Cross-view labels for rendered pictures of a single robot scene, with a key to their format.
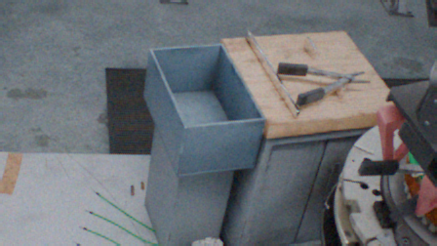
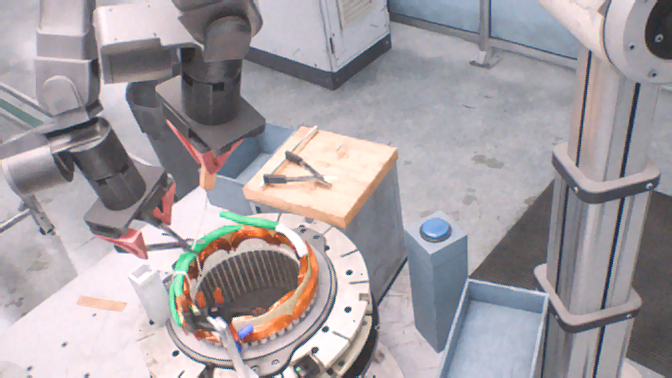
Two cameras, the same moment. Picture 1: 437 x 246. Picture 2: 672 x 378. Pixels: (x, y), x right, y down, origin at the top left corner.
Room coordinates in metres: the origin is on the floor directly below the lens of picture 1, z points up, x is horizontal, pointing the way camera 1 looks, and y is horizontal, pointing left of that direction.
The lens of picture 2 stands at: (0.42, -0.96, 1.76)
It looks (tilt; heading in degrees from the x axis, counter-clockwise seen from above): 40 degrees down; 58
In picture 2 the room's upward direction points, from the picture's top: 11 degrees counter-clockwise
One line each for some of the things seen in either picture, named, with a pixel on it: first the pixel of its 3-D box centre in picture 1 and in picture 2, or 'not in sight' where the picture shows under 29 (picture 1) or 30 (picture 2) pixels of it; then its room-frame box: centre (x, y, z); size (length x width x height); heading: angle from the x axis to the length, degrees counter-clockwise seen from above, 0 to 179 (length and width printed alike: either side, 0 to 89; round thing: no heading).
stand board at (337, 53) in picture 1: (308, 80); (321, 173); (0.88, -0.20, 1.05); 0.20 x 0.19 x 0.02; 111
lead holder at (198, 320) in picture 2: not in sight; (208, 315); (0.54, -0.46, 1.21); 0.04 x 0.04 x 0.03; 12
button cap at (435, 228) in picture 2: not in sight; (435, 227); (0.92, -0.42, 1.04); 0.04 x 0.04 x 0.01
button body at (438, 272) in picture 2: not in sight; (438, 284); (0.92, -0.42, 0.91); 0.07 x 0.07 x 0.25; 80
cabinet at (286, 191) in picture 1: (287, 156); (333, 231); (0.88, -0.20, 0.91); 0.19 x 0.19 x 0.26; 21
